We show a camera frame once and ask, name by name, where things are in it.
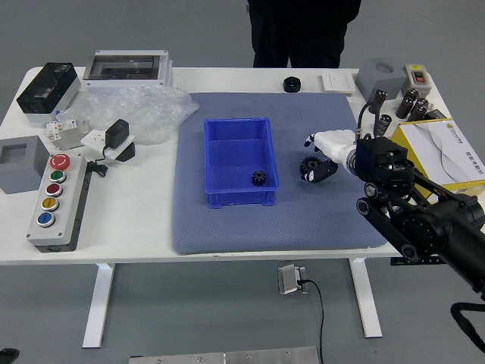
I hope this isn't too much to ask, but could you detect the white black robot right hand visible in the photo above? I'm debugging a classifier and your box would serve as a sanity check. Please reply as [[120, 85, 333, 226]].
[[301, 128, 357, 183]]

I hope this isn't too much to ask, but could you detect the big black gear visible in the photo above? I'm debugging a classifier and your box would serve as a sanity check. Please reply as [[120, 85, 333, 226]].
[[299, 155, 323, 179]]

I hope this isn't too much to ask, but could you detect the small black gear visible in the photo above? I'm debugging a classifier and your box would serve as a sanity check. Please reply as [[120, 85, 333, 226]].
[[251, 169, 269, 189]]

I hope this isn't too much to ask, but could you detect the blue plastic box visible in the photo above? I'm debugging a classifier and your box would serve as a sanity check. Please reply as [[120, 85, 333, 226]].
[[203, 118, 282, 209]]

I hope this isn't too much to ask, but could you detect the yellow white cardboard box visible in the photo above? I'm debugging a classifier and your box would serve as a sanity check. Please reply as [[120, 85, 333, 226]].
[[390, 118, 485, 201]]

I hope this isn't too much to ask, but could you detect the grey five-button control box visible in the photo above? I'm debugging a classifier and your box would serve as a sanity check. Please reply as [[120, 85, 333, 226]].
[[25, 152, 90, 253]]

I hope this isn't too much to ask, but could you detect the white clear-lid distribution box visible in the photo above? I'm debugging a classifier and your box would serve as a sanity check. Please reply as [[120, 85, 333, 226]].
[[82, 49, 174, 94]]

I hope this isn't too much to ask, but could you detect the grey block with round hole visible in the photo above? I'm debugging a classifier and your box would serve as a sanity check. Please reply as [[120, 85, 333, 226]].
[[355, 58, 408, 103]]

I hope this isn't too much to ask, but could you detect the blue-grey mat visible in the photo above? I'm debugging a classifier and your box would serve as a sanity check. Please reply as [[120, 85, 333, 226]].
[[171, 92, 390, 256]]

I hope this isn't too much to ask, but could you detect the white table leg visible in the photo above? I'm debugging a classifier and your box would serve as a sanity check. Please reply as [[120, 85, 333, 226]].
[[348, 257, 383, 339], [82, 262, 115, 349]]

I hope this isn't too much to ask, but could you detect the person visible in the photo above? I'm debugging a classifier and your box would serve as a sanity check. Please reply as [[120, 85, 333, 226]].
[[246, 0, 363, 69]]

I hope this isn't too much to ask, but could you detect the black table control panel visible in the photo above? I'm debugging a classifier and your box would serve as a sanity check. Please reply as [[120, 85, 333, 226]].
[[390, 256, 450, 266]]

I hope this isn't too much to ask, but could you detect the silver floor socket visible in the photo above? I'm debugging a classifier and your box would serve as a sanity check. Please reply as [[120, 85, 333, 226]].
[[277, 264, 310, 297]]

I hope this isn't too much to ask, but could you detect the clear plastic bag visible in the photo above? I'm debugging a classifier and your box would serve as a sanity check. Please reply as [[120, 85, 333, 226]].
[[56, 83, 200, 146]]

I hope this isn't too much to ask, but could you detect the grey block with square hole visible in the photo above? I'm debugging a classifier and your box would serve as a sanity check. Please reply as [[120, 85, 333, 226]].
[[0, 135, 52, 195]]

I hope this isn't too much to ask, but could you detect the grey metal plate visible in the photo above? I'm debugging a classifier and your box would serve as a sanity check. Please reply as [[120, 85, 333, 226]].
[[128, 345, 321, 364]]

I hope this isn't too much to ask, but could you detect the black power adapter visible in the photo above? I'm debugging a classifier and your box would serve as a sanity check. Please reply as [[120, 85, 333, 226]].
[[104, 118, 131, 147]]

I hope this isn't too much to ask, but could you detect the white circuit breaker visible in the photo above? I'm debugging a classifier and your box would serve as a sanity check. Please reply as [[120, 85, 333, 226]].
[[45, 118, 92, 149]]

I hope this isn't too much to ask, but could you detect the white socket plate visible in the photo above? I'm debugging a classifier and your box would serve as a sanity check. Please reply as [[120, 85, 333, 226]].
[[80, 128, 136, 160]]

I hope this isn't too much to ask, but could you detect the white wall switch panel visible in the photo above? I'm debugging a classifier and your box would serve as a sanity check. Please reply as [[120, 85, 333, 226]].
[[321, 71, 356, 94]]

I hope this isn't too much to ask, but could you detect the beige switch box red button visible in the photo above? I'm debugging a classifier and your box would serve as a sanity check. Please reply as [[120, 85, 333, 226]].
[[400, 63, 433, 98]]

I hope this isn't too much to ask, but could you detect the black floor cable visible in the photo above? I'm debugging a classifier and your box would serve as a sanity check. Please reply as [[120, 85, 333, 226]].
[[299, 278, 326, 364]]

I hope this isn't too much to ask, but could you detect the black adapter cord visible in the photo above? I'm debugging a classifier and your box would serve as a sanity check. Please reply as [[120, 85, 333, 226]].
[[86, 146, 111, 177]]

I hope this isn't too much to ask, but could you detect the black strap loop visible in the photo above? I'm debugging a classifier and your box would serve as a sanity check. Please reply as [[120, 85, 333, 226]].
[[449, 302, 485, 353]]

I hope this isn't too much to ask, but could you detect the black lidded enclosure box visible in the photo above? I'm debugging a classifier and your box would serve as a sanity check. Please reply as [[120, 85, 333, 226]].
[[16, 61, 82, 124]]

